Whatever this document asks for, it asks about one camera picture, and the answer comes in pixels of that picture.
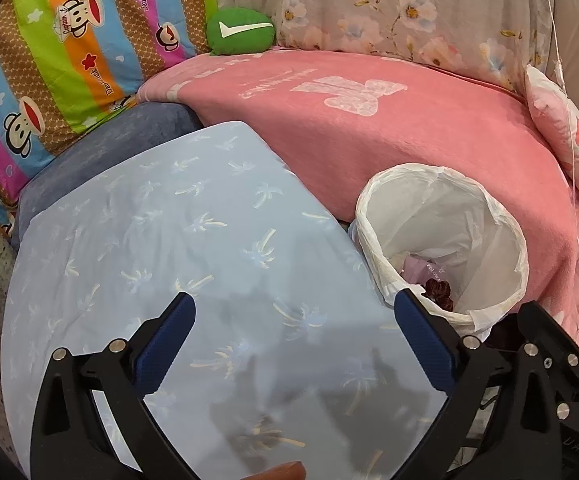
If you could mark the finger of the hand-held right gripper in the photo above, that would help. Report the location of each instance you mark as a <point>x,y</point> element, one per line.
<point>549,330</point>

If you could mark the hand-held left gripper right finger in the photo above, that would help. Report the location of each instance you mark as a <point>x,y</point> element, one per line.
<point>427,345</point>

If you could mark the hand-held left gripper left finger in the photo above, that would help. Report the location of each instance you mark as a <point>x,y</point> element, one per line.
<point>167,332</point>

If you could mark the dark red velvet scrunchie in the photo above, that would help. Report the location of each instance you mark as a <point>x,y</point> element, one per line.
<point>439,292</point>

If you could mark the purple wrapper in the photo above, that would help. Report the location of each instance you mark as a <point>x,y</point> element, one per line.
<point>419,270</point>

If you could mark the bin with white bag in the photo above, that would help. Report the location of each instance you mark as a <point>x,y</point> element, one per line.
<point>419,210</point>

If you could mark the person's left hand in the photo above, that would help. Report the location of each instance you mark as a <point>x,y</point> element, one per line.
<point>284,472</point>

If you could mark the light blue palm-print tablecloth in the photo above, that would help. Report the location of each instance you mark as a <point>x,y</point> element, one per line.
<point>169,220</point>

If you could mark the pink pillow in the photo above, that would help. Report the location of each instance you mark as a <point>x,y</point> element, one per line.
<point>564,125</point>

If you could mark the blue-grey cushion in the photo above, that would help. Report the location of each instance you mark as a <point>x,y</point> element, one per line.
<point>119,145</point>

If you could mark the pink blanket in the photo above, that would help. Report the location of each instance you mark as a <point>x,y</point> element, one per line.
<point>369,150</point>

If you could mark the striped cartoon monkey pillow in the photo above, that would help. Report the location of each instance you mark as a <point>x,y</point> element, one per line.
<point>69,60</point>

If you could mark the green cushion with white mark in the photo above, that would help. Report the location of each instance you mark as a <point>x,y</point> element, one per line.
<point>239,45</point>

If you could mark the floral beige cushion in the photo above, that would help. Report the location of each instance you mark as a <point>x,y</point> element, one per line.
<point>369,0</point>

